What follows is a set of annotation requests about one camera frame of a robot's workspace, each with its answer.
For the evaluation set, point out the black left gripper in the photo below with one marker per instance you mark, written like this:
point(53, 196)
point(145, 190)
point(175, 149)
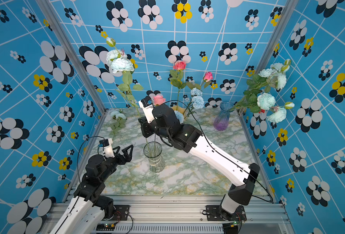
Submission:
point(127, 157)

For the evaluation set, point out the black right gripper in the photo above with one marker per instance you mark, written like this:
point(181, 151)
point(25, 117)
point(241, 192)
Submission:
point(147, 126)

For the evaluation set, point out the clear ribbed glass vase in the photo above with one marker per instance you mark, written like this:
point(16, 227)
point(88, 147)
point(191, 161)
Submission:
point(153, 151)

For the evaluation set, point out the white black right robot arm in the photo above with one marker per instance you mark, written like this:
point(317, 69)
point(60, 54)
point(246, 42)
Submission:
point(187, 138)

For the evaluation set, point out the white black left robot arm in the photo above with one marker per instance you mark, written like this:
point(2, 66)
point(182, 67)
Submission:
point(89, 207)

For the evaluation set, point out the yellow beige vase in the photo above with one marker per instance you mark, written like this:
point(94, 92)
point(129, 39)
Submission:
point(184, 111)

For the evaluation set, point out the purple tinted glass vase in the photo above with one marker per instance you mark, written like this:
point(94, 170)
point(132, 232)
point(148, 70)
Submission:
point(221, 122)

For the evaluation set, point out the blue carnation stem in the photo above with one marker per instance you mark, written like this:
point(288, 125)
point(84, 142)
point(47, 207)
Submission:
point(196, 102)

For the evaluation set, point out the red rose stem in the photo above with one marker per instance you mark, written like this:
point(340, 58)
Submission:
point(177, 74)

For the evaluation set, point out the green circuit board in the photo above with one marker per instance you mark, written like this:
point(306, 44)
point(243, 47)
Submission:
point(106, 227)

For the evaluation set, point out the small pink rose stem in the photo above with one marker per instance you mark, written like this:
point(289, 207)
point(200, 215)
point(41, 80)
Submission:
point(206, 81)

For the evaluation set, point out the light blue peony bouquet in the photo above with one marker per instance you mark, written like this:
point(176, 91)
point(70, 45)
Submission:
point(258, 98)

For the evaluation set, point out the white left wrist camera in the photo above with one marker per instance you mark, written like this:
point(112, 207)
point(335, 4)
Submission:
point(106, 145)

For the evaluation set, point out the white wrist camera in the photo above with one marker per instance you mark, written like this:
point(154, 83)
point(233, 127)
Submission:
point(106, 145)
point(147, 106)

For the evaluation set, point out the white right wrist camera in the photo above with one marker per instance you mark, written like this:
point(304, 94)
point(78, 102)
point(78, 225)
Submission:
point(147, 106)

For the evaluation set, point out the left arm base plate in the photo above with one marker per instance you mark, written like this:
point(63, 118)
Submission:
point(117, 213)

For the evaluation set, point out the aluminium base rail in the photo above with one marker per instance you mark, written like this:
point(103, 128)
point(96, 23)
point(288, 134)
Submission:
point(166, 214)

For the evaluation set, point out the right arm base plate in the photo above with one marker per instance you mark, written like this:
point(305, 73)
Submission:
point(215, 213)

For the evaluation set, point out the aluminium frame post left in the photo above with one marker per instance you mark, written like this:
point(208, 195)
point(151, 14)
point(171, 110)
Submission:
point(61, 35)

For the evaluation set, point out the aluminium frame post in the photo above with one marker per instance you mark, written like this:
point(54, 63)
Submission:
point(277, 33)
point(61, 35)

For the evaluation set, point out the aluminium frame post right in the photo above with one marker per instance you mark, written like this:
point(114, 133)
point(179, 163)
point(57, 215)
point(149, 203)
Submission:
point(277, 33)

